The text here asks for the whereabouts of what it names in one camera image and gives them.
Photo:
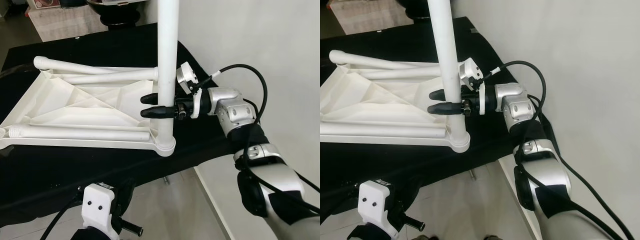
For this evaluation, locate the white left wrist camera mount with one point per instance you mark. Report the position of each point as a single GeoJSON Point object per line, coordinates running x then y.
{"type": "Point", "coordinates": [376, 205]}
{"type": "Point", "coordinates": [98, 207]}

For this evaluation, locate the black round bowl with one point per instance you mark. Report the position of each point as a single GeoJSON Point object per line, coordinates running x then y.
{"type": "Point", "coordinates": [125, 15]}
{"type": "Point", "coordinates": [416, 9]}

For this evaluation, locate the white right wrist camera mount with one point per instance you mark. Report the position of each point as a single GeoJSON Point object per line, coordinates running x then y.
{"type": "Point", "coordinates": [470, 70]}
{"type": "Point", "coordinates": [187, 75]}

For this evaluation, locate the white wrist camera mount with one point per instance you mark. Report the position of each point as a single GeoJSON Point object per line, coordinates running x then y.
{"type": "Point", "coordinates": [470, 70]}
{"type": "Point", "coordinates": [98, 207]}
{"type": "Point", "coordinates": [187, 75]}
{"type": "Point", "coordinates": [376, 205]}

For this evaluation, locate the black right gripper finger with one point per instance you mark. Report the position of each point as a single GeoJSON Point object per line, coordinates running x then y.
{"type": "Point", "coordinates": [150, 98]}
{"type": "Point", "coordinates": [446, 108]}
{"type": "Point", "coordinates": [438, 94]}
{"type": "Point", "coordinates": [159, 111]}

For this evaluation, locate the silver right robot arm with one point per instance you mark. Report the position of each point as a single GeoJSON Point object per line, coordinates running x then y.
{"type": "Point", "coordinates": [545, 185]}
{"type": "Point", "coordinates": [275, 195]}

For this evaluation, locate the beige floor mat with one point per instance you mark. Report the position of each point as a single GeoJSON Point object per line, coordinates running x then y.
{"type": "Point", "coordinates": [372, 17]}
{"type": "Point", "coordinates": [65, 25]}

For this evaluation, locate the white plastic children table top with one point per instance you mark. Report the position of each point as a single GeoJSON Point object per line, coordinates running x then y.
{"type": "Point", "coordinates": [380, 100]}
{"type": "Point", "coordinates": [75, 105]}

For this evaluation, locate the black tablecloth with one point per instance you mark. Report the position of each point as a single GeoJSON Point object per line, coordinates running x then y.
{"type": "Point", "coordinates": [100, 170]}
{"type": "Point", "coordinates": [400, 170]}

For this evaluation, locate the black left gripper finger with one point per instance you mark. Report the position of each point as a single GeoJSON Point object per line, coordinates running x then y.
{"type": "Point", "coordinates": [131, 228]}
{"type": "Point", "coordinates": [413, 223]}

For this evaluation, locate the metal folding table frame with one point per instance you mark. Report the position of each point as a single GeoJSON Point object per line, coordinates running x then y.
{"type": "Point", "coordinates": [166, 179]}
{"type": "Point", "coordinates": [471, 174]}

